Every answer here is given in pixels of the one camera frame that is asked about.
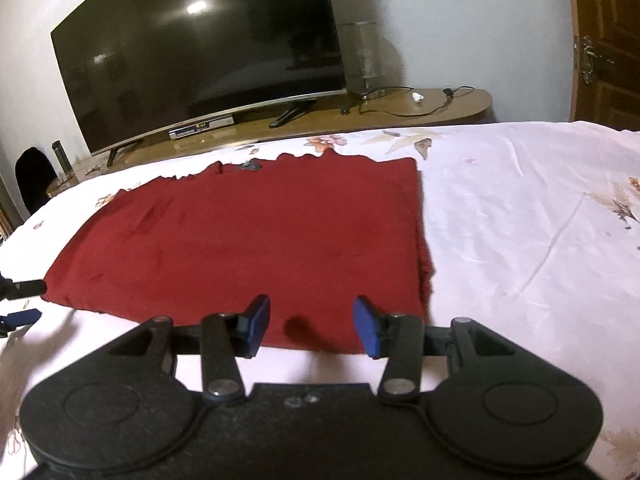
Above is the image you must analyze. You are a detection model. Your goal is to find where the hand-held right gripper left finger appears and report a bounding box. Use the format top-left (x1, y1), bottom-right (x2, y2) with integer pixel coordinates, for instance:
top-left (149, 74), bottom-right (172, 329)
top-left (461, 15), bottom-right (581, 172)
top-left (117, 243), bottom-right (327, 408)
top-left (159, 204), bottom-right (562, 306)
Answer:
top-left (105, 294), bottom-right (272, 406)

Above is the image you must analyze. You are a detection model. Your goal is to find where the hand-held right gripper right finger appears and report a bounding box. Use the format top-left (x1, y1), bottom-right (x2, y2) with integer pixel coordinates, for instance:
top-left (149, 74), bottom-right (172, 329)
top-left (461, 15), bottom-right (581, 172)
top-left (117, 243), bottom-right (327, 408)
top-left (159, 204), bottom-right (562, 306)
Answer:
top-left (352, 295), bottom-right (507, 405)

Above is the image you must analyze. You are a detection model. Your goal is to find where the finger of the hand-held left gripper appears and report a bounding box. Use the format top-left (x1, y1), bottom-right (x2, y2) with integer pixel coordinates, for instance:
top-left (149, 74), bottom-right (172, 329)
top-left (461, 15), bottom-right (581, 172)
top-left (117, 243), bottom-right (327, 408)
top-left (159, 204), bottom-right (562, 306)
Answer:
top-left (0, 279), bottom-right (49, 302)
top-left (0, 308), bottom-right (42, 335)

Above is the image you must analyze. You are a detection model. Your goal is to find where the red embroidered sweater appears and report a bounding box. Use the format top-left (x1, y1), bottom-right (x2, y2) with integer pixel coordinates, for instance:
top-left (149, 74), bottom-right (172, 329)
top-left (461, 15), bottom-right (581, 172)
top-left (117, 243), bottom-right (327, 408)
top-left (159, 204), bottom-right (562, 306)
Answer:
top-left (44, 154), bottom-right (435, 357)

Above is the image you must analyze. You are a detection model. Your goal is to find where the black chair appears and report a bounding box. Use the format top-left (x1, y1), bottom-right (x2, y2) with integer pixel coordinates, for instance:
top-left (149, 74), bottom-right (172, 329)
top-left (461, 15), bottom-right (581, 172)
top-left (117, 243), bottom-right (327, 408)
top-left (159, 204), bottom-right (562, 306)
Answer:
top-left (14, 146), bottom-right (59, 216)

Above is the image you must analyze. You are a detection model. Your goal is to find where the floral white bed sheet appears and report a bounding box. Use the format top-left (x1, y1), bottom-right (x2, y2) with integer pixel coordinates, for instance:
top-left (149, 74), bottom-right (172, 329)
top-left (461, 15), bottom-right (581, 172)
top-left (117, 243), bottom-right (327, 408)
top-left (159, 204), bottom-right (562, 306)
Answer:
top-left (0, 120), bottom-right (640, 480)

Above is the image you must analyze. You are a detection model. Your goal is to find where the silver set-top box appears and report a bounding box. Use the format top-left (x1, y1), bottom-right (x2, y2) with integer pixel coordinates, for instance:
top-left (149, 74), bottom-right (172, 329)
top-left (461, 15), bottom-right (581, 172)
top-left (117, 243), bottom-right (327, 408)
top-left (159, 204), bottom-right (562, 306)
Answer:
top-left (168, 116), bottom-right (235, 141)

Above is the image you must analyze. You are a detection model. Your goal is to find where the wooden television cabinet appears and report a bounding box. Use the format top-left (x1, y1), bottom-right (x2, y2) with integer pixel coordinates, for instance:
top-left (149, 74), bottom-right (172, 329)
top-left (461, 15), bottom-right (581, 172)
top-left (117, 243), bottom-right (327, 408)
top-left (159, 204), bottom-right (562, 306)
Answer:
top-left (46, 87), bottom-right (494, 199)

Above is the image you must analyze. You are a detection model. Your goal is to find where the glass cylinder table lamp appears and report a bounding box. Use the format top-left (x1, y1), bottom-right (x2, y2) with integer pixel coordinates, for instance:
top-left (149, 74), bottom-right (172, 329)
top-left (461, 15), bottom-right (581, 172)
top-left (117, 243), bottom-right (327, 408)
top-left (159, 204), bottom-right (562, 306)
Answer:
top-left (339, 21), bottom-right (386, 100)

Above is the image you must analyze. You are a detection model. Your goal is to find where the black curved television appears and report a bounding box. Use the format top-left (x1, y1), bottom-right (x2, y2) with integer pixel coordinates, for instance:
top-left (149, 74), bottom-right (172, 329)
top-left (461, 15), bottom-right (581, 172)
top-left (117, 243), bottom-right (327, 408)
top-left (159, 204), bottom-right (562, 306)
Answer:
top-left (50, 0), bottom-right (349, 167)

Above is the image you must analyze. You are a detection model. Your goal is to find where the metal door lock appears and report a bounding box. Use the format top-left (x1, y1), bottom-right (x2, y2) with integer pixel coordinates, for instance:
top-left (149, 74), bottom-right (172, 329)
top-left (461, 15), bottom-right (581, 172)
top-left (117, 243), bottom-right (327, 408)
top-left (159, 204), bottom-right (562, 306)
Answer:
top-left (579, 35), bottom-right (615, 86)

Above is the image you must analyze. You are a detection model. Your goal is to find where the brown wooden door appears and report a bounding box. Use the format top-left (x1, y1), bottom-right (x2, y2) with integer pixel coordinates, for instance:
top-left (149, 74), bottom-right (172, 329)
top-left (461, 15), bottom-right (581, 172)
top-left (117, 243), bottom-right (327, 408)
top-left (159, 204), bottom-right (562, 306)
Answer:
top-left (565, 0), bottom-right (640, 134)

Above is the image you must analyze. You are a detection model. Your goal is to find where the black cable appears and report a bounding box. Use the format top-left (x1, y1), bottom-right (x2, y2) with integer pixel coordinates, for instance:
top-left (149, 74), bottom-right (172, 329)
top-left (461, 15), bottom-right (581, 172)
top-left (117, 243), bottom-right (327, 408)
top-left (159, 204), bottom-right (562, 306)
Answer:
top-left (340, 85), bottom-right (475, 117)

